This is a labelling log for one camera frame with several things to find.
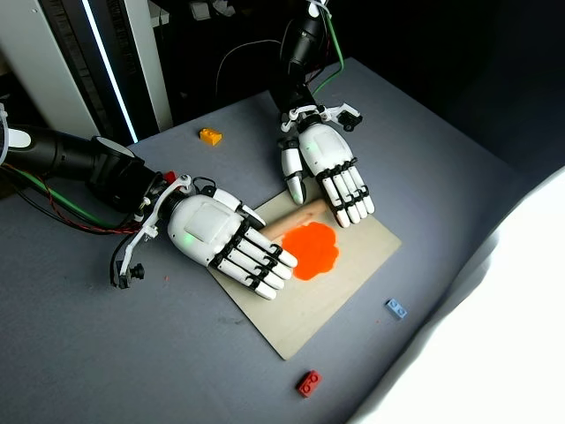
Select white backdrop sheet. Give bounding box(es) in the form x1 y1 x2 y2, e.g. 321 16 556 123
346 165 565 424

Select wooden rolling pin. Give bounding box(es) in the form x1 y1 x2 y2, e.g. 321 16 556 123
259 198 328 242

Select orange play dough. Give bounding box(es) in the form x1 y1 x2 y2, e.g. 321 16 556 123
281 221 342 282

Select red and black twisted cable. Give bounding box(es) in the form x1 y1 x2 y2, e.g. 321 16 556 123
37 174 145 236

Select red toy brick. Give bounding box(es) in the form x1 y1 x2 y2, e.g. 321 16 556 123
295 369 323 398

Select thin grey cable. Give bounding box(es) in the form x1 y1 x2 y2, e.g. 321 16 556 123
215 38 283 96

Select light wooden board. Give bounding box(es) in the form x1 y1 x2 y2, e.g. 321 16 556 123
207 176 403 362

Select light blue toy brick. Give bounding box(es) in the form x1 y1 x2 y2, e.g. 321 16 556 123
385 298 410 322

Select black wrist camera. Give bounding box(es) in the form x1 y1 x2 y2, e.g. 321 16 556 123
112 262 147 291
337 110 364 133

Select green cable of arm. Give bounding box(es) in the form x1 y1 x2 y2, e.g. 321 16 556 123
8 167 120 229
311 2 346 96

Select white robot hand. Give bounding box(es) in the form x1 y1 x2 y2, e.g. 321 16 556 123
166 187 299 301
276 125 376 229

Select yellow toy brick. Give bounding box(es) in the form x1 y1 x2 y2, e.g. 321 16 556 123
199 127 223 147

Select white column with light strip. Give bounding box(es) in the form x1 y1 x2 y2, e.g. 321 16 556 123
0 0 173 145

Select grey table cloth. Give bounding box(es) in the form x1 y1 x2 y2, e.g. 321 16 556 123
0 56 542 424

